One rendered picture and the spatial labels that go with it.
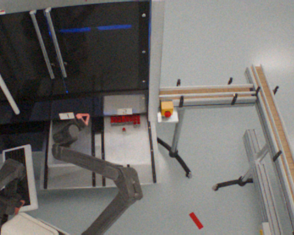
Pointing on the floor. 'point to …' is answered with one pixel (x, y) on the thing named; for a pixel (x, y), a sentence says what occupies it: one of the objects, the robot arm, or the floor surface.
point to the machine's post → (155, 57)
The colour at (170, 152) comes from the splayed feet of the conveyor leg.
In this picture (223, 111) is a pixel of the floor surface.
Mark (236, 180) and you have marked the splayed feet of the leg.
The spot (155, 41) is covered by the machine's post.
